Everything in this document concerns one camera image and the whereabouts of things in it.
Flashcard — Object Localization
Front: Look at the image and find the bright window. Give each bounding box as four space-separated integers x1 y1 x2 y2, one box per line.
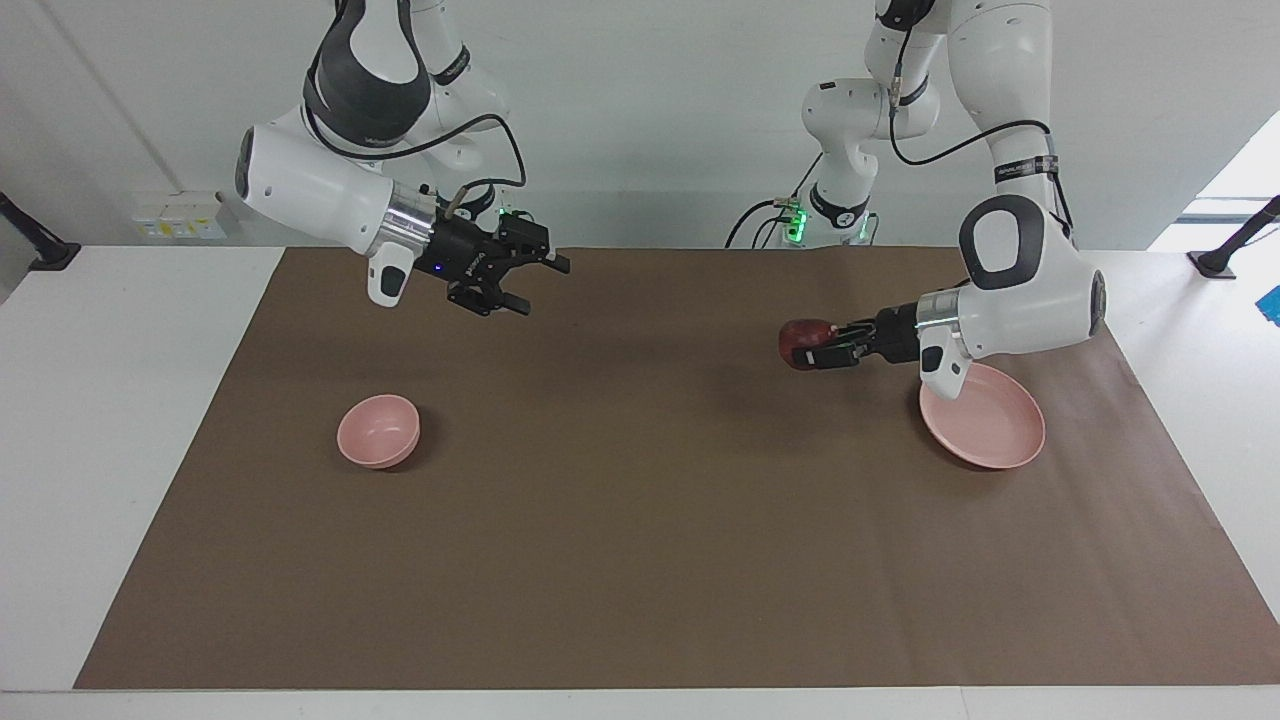
1148 108 1280 253

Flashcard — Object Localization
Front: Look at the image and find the dark red apple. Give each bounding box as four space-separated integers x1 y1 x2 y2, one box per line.
779 319 836 372

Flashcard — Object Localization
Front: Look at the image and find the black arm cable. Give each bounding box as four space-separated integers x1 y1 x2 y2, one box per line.
303 75 529 216
888 40 1076 241

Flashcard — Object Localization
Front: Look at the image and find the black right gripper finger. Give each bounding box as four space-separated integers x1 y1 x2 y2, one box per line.
447 285 533 319
497 217 572 275

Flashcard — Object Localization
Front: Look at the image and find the black clamp stand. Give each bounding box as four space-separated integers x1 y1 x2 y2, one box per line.
0 190 83 272
1188 195 1280 280

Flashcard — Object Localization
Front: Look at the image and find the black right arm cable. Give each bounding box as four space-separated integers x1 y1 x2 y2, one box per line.
303 75 529 216

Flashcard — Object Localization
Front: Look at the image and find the pink plate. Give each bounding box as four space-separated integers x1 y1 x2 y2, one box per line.
919 361 1047 470

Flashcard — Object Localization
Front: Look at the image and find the pink bowl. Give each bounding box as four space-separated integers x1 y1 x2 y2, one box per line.
336 394 422 470

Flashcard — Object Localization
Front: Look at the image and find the white wall socket box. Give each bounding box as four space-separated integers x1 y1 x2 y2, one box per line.
133 191 229 242

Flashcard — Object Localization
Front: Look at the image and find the brown paper table mat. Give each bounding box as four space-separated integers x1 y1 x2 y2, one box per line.
73 247 1280 691

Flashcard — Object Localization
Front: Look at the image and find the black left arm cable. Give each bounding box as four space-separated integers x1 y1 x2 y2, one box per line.
888 40 1076 241

